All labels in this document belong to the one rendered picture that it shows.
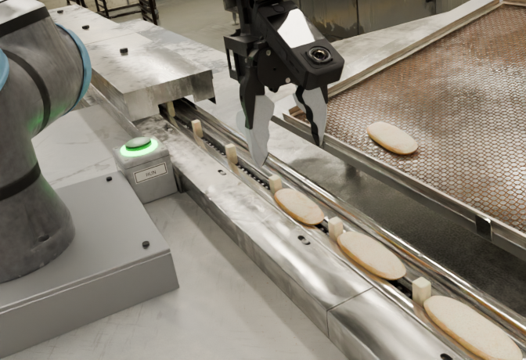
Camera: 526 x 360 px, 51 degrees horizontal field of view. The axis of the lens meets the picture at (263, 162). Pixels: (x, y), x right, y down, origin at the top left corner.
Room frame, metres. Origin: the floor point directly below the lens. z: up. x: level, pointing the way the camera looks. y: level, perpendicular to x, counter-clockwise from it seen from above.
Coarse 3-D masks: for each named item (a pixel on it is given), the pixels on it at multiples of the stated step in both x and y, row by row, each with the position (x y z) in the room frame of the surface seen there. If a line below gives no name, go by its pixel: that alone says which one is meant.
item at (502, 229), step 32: (512, 0) 1.02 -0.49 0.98; (448, 32) 0.96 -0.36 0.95; (384, 64) 0.91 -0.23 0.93; (416, 64) 0.88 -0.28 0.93; (448, 64) 0.85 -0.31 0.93; (512, 64) 0.79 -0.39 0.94; (352, 96) 0.84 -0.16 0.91; (416, 96) 0.77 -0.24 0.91; (512, 96) 0.70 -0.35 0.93; (352, 128) 0.74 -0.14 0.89; (448, 128) 0.66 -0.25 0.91; (480, 128) 0.64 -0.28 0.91; (512, 128) 0.62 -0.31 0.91; (384, 160) 0.63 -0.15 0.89; (480, 160) 0.57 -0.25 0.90; (448, 192) 0.53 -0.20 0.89; (512, 224) 0.46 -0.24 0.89
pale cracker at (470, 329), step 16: (432, 304) 0.39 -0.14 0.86; (448, 304) 0.39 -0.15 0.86; (464, 304) 0.39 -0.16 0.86; (448, 320) 0.37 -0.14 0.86; (464, 320) 0.37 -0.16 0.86; (480, 320) 0.37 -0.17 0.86; (464, 336) 0.35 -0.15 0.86; (480, 336) 0.35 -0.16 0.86; (496, 336) 0.35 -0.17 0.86; (480, 352) 0.33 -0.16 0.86; (496, 352) 0.33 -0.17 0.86; (512, 352) 0.33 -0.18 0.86
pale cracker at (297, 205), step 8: (280, 192) 0.65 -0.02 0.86; (288, 192) 0.64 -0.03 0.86; (296, 192) 0.64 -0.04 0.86; (280, 200) 0.62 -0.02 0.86; (288, 200) 0.62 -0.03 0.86; (296, 200) 0.61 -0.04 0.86; (304, 200) 0.61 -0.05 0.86; (288, 208) 0.60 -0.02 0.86; (296, 208) 0.60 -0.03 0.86; (304, 208) 0.59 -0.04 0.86; (312, 208) 0.59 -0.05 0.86; (296, 216) 0.58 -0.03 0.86; (304, 216) 0.58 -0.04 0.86; (312, 216) 0.58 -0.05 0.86; (320, 216) 0.58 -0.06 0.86; (312, 224) 0.57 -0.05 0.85
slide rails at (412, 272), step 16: (160, 112) 1.05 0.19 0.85; (176, 112) 1.04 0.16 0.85; (208, 128) 0.93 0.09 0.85; (224, 144) 0.85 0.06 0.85; (224, 160) 0.78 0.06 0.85; (240, 176) 0.72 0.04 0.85; (304, 192) 0.65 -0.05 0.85; (320, 208) 0.60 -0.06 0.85; (304, 224) 0.57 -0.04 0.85; (352, 224) 0.56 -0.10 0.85; (320, 240) 0.53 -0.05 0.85; (400, 256) 0.48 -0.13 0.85; (368, 272) 0.46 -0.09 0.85; (416, 272) 0.45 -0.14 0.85; (384, 288) 0.44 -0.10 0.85; (432, 288) 0.43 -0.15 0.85; (416, 304) 0.41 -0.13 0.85; (432, 320) 0.38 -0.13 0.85; (448, 336) 0.36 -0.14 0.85; (512, 336) 0.35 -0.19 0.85; (464, 352) 0.34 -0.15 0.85
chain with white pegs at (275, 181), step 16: (192, 128) 0.96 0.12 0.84; (208, 144) 0.88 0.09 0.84; (256, 176) 0.73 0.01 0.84; (272, 176) 0.67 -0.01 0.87; (272, 192) 0.66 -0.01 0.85; (320, 224) 0.58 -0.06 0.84; (336, 224) 0.53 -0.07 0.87; (336, 240) 0.53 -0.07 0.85; (400, 288) 0.45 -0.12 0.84; (416, 288) 0.41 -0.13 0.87
